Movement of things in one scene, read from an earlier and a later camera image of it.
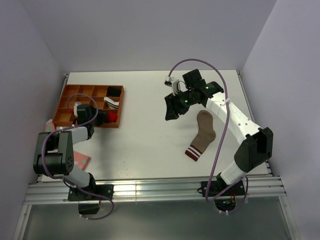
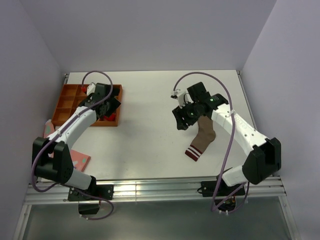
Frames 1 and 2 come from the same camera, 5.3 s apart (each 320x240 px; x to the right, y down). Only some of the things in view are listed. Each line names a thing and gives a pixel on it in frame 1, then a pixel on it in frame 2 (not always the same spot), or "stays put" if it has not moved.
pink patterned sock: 80,160 stays put
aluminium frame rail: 39,192 stays put
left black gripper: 102,116 to 115,104
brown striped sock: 205,135 stays put
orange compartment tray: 108,98 stays put
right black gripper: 173,106 to 179,113
